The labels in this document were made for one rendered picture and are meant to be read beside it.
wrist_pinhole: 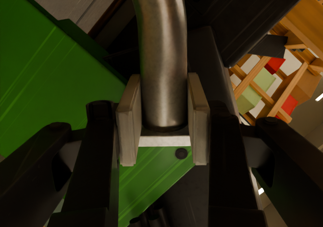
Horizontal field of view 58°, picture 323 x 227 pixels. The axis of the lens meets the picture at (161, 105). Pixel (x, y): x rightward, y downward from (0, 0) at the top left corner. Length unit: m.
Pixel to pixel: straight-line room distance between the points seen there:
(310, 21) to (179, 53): 0.84
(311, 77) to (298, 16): 3.56
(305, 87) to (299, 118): 5.39
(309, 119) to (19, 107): 9.58
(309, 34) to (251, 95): 2.61
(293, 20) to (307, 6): 0.05
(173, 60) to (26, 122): 0.13
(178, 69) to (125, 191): 0.12
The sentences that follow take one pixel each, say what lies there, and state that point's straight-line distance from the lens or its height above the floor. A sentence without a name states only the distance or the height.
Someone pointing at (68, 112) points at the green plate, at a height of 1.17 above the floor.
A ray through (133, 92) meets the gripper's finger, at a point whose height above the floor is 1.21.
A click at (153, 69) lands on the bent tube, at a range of 0.17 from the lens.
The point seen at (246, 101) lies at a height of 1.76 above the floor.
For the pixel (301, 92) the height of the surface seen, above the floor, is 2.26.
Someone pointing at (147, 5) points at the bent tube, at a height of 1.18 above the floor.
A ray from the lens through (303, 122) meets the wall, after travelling 9.71.
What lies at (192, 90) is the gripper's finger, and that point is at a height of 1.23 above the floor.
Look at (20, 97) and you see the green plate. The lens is 0.24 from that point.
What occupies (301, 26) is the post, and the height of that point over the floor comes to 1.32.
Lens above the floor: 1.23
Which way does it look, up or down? 2 degrees down
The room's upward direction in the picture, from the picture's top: 135 degrees clockwise
